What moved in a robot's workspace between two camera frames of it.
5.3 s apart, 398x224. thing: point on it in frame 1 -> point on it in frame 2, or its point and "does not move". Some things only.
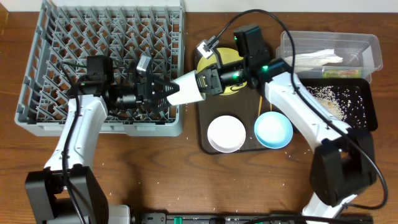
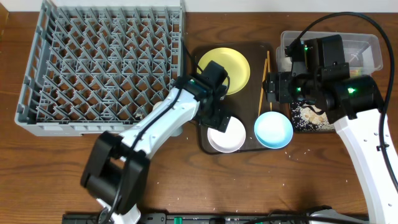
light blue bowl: [273, 130] does not move
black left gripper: [144, 94] -> [218, 120]
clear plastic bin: [331, 54] does not move
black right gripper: [215, 84] -> [278, 82]
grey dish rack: [66, 33] does not move
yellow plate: [226, 55] does not move
